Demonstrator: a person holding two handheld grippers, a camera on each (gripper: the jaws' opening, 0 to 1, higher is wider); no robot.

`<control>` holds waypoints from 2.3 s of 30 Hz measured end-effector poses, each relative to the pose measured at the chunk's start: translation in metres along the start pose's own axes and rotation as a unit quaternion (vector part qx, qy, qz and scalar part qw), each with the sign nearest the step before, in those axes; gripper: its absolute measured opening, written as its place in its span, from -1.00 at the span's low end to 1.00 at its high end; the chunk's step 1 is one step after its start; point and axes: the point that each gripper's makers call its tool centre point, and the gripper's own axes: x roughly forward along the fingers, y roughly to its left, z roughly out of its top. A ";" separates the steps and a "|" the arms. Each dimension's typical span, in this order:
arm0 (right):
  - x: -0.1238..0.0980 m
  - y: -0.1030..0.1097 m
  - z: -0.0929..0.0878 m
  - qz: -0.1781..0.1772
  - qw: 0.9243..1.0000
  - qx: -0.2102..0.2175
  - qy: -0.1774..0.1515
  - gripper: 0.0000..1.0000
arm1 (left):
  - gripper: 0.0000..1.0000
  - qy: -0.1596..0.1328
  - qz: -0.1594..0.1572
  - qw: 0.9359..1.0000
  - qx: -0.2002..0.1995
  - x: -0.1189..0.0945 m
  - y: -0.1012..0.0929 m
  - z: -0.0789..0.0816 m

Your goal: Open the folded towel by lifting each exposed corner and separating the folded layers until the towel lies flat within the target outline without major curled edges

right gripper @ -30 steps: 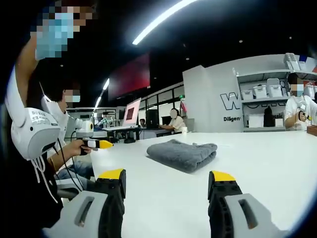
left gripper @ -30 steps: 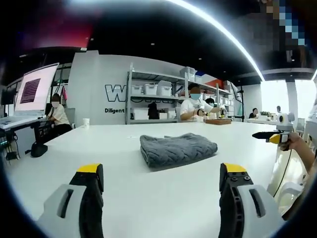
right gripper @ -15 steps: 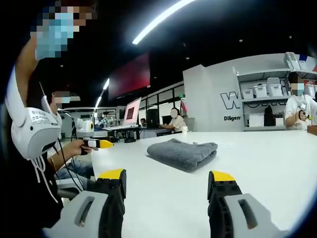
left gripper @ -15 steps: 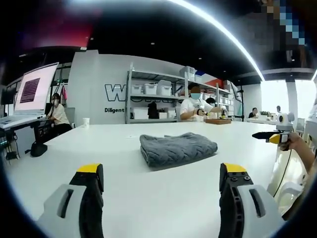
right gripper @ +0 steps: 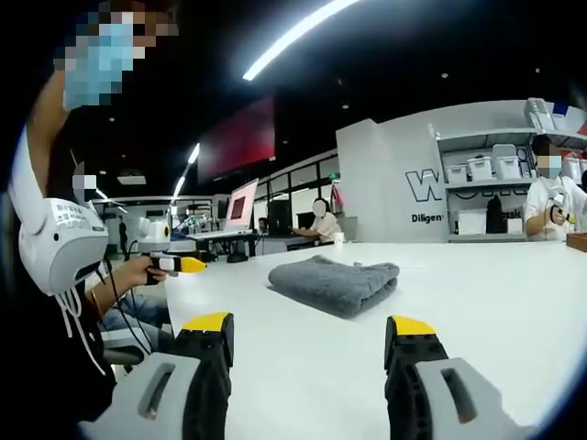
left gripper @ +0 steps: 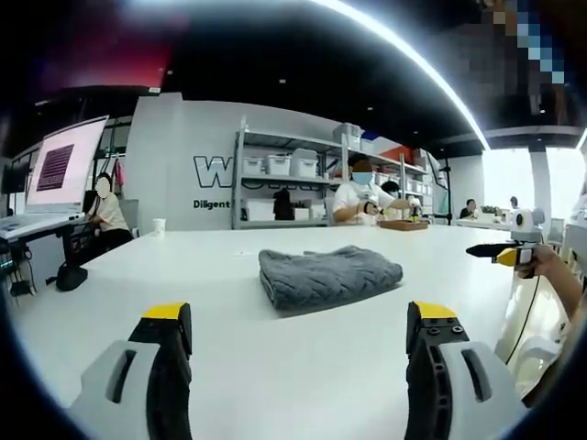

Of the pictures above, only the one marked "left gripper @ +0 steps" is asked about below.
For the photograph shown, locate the grey towel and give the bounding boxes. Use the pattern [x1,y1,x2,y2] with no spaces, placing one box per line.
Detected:
[258,245,404,319]

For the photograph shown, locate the person's right hand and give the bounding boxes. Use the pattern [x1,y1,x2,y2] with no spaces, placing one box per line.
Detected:
[526,244,559,278]

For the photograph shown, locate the black tripod stand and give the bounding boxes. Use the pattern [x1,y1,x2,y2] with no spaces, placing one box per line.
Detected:
[436,158,455,226]

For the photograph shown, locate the person's white clothing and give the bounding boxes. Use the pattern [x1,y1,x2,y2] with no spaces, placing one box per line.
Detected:
[494,269,575,410]

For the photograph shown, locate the wooden tray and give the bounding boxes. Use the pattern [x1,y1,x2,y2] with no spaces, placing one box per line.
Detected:
[379,219,430,232]

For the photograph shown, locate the white side desk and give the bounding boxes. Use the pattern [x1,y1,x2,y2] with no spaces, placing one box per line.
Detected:
[0,211,95,242]

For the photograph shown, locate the row of white storage boxes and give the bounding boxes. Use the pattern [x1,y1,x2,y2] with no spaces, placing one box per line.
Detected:
[241,122,435,222]

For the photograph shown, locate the black garment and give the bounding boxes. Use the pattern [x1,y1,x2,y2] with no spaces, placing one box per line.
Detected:
[272,189,295,222]

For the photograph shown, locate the large display screen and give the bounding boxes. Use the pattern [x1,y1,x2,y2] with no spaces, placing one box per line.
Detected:
[24,115,111,215]

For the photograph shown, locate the grey metal shelf rack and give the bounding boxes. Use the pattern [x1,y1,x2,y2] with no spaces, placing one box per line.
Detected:
[231,115,436,231]

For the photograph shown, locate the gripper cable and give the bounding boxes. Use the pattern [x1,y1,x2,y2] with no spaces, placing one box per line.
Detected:
[503,273,543,364]

